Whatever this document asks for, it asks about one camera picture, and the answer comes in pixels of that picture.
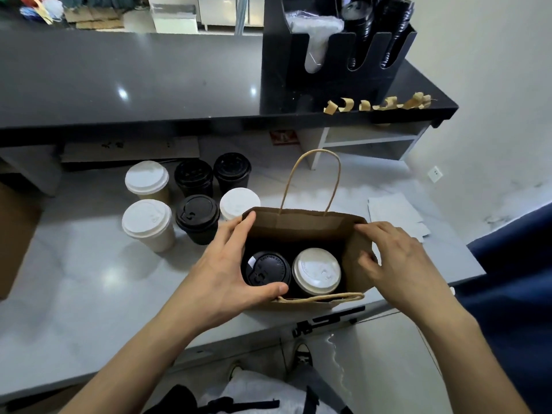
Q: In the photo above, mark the person's left hand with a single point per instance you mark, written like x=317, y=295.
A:
x=220, y=284

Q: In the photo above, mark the person's right hand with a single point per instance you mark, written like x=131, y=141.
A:
x=410, y=276

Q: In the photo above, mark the black lid coffee cup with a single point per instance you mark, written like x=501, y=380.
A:
x=266, y=270

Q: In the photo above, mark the stack of white paper sheets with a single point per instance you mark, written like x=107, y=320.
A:
x=397, y=211

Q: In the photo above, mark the tan coffee cup white lid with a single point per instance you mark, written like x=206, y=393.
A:
x=316, y=270

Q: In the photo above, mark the group of lidded coffee cups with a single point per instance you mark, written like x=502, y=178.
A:
x=147, y=218

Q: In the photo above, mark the brown paper bag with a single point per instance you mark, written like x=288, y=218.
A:
x=302, y=224
x=15, y=237

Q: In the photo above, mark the person's left forearm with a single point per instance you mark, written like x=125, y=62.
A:
x=129, y=371

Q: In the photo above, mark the person's left shoe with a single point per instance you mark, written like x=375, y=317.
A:
x=235, y=371

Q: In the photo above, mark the person's shoe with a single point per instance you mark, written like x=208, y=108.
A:
x=235, y=371
x=302, y=353

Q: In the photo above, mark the person's right shoe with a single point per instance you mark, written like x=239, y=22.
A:
x=302, y=353

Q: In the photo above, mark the person's white shirt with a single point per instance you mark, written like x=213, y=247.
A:
x=250, y=388

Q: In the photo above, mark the black body harness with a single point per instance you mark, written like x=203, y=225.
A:
x=164, y=401

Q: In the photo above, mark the row of tan tape strips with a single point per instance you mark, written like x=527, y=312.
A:
x=365, y=105

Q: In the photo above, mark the black acrylic organizer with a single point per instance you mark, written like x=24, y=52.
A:
x=280, y=82

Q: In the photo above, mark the white support panel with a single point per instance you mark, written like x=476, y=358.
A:
x=30, y=168

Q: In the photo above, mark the plastic wrapped white pack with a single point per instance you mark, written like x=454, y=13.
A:
x=315, y=30

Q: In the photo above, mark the white box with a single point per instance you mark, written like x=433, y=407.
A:
x=172, y=19

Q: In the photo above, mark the stainless steel refrigerator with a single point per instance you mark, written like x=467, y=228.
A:
x=224, y=11

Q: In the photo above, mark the white wall socket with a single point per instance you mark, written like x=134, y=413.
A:
x=436, y=174

